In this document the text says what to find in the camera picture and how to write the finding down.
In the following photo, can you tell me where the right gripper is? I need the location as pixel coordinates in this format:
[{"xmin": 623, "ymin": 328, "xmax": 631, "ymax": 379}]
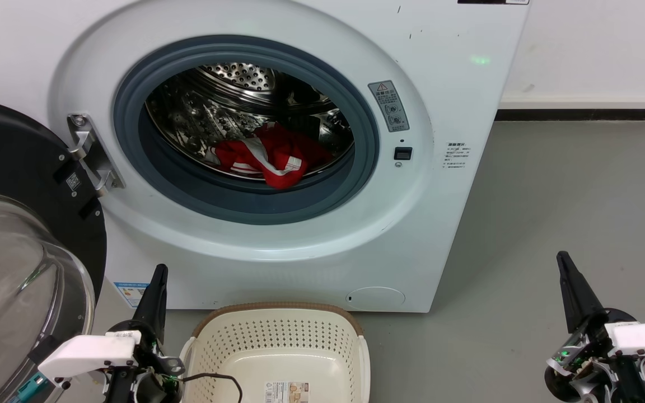
[{"xmin": 544, "ymin": 251, "xmax": 645, "ymax": 403}]

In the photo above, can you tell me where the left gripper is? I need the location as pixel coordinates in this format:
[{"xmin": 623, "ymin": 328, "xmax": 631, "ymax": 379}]
[{"xmin": 103, "ymin": 263, "xmax": 186, "ymax": 403}]

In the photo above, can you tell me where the red and white garment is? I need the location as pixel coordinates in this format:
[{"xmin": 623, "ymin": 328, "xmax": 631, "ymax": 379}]
[{"xmin": 213, "ymin": 123, "xmax": 331, "ymax": 190}]

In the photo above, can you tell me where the cream perforated laundry basket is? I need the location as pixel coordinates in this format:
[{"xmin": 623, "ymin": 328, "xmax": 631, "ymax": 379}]
[{"xmin": 180, "ymin": 302, "xmax": 371, "ymax": 403}]

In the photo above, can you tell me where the printed product label sticker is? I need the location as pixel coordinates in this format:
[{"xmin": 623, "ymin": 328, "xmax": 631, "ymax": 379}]
[{"xmin": 264, "ymin": 382, "xmax": 310, "ymax": 403}]

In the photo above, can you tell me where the stainless steel washing machine drum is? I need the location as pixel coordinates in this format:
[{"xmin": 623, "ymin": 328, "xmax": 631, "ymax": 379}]
[{"xmin": 144, "ymin": 63, "xmax": 355, "ymax": 181}]

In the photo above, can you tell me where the black round washer door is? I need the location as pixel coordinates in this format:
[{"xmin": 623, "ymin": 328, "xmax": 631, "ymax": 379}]
[{"xmin": 0, "ymin": 96, "xmax": 108, "ymax": 403}]

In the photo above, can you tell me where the blue energy label sticker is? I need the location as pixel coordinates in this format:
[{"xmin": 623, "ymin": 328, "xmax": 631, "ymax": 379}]
[{"xmin": 114, "ymin": 282, "xmax": 149, "ymax": 308}]

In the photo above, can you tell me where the grey rubber door gasket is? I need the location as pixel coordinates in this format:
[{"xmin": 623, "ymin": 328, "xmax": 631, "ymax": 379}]
[{"xmin": 113, "ymin": 35, "xmax": 380, "ymax": 226}]

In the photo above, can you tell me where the white front-load washing machine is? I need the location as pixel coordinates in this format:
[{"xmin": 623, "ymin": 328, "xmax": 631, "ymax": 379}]
[{"xmin": 0, "ymin": 0, "xmax": 530, "ymax": 313}]

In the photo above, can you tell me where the silver metal door hinge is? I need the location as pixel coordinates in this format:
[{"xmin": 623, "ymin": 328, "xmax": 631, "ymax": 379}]
[{"xmin": 68, "ymin": 114, "xmax": 126, "ymax": 196}]

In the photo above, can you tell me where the small printed text sticker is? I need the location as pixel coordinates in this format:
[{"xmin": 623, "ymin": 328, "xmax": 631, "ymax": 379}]
[{"xmin": 443, "ymin": 141, "xmax": 473, "ymax": 170}]

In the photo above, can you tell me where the round white filter cover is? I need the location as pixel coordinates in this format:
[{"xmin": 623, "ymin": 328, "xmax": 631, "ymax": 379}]
[{"xmin": 346, "ymin": 287, "xmax": 406, "ymax": 311}]

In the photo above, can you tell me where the grey warning label sticker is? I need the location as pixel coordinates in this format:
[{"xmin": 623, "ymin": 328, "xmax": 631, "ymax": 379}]
[{"xmin": 368, "ymin": 80, "xmax": 410, "ymax": 133}]

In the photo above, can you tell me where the thin black cable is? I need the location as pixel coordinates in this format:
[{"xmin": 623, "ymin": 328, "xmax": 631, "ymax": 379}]
[{"xmin": 181, "ymin": 373, "xmax": 244, "ymax": 403}]

